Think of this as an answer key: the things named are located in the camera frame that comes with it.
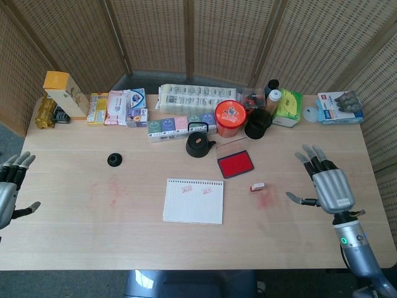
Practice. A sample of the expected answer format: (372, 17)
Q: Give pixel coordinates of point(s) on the dark bottle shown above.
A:
(273, 84)

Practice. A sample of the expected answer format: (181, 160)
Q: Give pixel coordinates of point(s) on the clear wrapped paper roll pack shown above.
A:
(192, 97)

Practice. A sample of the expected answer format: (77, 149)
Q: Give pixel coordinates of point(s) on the brown bottle white cap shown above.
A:
(273, 101)

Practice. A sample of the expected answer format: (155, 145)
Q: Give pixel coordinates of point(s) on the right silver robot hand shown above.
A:
(333, 189)

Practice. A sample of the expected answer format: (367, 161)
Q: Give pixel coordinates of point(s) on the dark robot base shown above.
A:
(192, 284)

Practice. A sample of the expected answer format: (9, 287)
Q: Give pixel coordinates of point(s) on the purple small box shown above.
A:
(136, 118)

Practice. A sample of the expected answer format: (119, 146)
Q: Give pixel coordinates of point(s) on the orange lidded tub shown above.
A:
(231, 116)

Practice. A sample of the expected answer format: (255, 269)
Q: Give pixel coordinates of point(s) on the green tissue box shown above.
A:
(288, 107)

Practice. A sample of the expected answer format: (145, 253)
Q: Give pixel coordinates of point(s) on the blue plastic packet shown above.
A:
(338, 113)

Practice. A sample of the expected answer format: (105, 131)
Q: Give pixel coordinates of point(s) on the gold foil pack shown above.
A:
(45, 113)

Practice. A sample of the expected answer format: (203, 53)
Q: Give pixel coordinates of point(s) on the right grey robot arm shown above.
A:
(359, 251)

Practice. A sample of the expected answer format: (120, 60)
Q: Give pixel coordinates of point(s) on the clear plastic box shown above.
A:
(252, 99)

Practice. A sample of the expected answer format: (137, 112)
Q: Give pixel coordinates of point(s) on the pink wet wipes pack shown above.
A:
(116, 107)

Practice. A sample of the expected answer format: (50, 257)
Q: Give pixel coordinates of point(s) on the wicker folding screen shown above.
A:
(155, 31)

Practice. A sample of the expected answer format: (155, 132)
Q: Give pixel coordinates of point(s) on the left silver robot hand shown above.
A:
(7, 198)

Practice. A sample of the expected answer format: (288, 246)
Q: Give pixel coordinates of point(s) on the black teapot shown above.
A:
(198, 144)

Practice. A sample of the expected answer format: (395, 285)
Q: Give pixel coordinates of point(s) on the multicolour pocket tissue pack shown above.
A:
(169, 127)

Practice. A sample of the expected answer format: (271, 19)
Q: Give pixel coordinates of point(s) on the black mesh pen cup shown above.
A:
(257, 124)

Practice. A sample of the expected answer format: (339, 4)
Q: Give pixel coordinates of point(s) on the red ink pad clear lid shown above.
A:
(234, 164)

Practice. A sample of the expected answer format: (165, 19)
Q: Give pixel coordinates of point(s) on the small black round holder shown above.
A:
(114, 159)

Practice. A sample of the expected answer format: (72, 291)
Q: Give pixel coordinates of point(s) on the red and white stamp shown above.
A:
(257, 187)

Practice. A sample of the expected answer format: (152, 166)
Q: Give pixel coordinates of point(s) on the blue white soap box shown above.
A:
(137, 97)

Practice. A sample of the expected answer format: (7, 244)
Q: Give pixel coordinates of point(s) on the yellow flat box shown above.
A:
(97, 110)

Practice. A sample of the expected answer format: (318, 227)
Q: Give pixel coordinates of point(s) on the tall cream yellow carton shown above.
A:
(68, 99)

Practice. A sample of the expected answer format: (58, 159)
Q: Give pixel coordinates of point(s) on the white spiral lined notebook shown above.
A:
(192, 205)

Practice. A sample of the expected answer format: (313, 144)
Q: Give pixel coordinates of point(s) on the white round disc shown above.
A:
(310, 114)

